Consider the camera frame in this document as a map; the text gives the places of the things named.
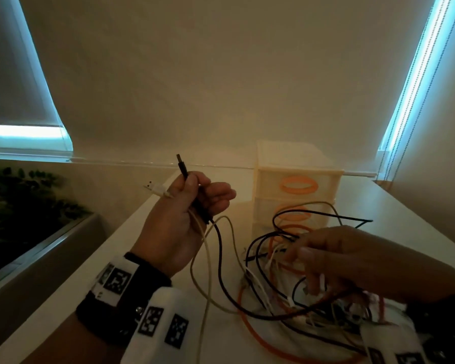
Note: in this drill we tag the bright narrow window strip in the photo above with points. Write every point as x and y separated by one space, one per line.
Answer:
422 53

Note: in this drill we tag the person's left hand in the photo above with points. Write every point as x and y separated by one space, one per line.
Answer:
170 231

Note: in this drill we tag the person's left forearm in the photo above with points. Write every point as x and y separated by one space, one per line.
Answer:
60 348

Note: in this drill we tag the person's right hand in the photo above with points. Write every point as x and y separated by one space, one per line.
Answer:
364 261

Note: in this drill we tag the bright window corner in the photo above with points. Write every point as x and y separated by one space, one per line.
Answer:
22 132

